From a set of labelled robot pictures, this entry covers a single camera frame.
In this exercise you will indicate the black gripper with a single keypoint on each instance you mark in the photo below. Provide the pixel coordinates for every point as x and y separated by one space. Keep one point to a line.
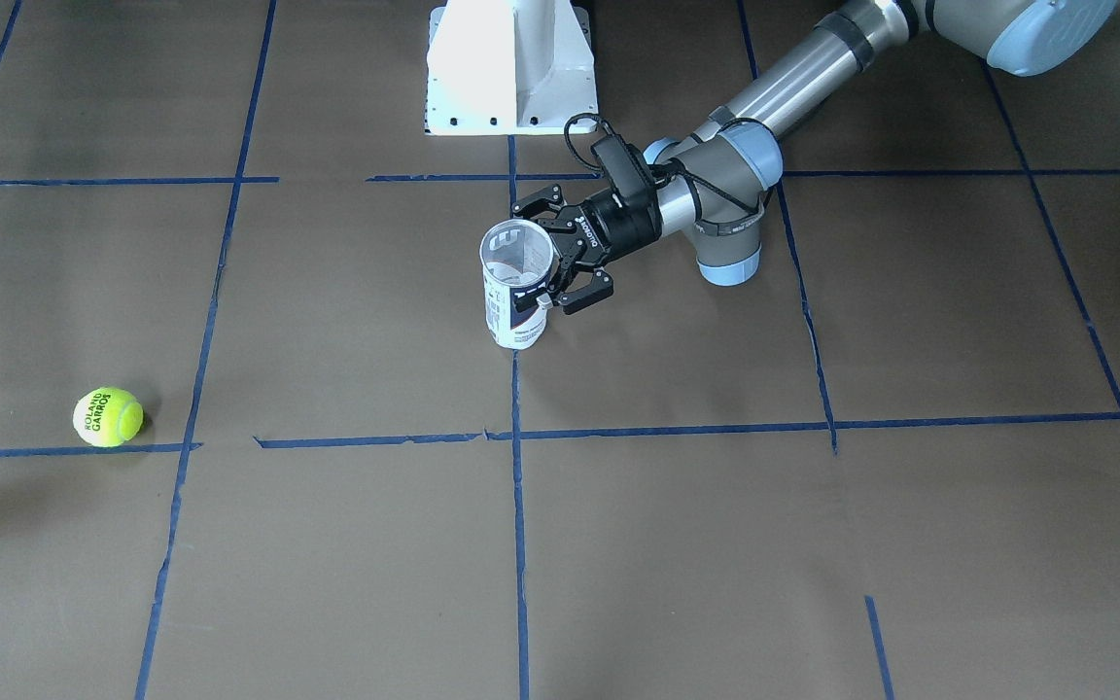
611 233

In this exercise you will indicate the tennis ball can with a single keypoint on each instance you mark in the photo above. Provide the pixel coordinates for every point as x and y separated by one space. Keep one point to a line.
517 259

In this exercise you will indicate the yellow tennis ball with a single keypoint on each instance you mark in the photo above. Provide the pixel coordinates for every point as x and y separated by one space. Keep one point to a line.
107 417

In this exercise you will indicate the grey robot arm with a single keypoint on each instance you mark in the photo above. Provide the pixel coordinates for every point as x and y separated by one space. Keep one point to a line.
712 185

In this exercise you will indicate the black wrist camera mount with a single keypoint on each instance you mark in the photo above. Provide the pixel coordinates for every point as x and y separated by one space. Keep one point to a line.
631 180

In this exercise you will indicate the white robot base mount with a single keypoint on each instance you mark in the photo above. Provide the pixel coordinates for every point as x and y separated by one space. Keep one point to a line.
509 67

